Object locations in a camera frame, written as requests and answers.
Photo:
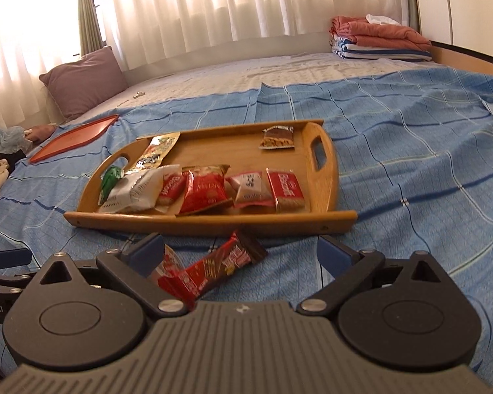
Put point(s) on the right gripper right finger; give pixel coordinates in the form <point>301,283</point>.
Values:
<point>335,257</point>

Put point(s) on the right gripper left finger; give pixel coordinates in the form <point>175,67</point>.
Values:
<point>146,255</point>

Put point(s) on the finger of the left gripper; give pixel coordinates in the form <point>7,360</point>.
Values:
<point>15,257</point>
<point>14,284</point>

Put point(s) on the brown red chocolate bar wrapper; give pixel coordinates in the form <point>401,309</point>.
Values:
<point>189,284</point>

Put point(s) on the red Biscoff biscuit packet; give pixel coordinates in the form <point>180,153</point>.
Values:
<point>173,187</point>

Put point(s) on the white barcode snack packet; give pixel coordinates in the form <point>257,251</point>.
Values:
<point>138,191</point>

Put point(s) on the red crinkled snack bag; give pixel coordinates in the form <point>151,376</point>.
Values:
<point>205,189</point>

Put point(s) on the green snack packet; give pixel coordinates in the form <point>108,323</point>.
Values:
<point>110,178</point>

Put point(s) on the yellow snack packet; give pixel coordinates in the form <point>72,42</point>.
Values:
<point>155,152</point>

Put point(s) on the sunflower seed snack packet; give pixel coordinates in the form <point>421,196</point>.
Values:
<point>277,137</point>

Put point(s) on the wooden serving tray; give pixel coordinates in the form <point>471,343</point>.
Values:
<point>313,160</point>

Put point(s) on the light blue crumpled cloth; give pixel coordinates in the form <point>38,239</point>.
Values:
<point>13,139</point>

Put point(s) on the blue checked bed sheet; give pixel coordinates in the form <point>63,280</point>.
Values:
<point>415,156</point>

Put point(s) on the red plastic tray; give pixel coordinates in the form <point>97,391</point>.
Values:
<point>75,138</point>

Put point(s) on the purple pillow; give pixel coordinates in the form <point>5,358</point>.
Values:
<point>79,86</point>

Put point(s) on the folded blue striped blanket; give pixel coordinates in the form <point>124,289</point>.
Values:
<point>346,49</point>

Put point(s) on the green side curtain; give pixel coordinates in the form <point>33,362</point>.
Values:
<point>89,27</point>

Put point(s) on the folded red blanket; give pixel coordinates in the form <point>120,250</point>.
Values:
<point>360,31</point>

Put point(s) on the white folded cloth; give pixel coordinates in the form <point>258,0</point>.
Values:
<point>381,20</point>

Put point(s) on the white sheer curtain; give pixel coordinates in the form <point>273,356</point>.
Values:
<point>151,38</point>

